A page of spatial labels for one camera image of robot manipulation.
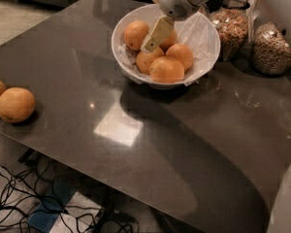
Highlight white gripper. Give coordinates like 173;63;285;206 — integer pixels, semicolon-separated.
141;0;201;52

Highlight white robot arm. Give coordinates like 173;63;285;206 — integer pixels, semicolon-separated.
142;0;209;52

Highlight white bowl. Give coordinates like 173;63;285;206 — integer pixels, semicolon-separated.
111;2;221;90

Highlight white plastic bowl liner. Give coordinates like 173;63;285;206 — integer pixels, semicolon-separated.
115;10;216;87

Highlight orange front in bowl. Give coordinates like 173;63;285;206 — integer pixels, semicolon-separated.
149;56;184;83

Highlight glass jar of nuts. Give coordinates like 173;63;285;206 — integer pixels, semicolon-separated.
210;0;252;61

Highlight glass jar of cereal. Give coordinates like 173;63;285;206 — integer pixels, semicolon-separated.
250;22;291;76

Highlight orange on table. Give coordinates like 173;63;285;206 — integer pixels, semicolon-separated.
0;87;36;123

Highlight blue device on floor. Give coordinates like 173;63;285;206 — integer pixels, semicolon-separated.
27;181;76;233

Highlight black cables on floor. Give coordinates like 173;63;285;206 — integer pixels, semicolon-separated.
0;152;140;233

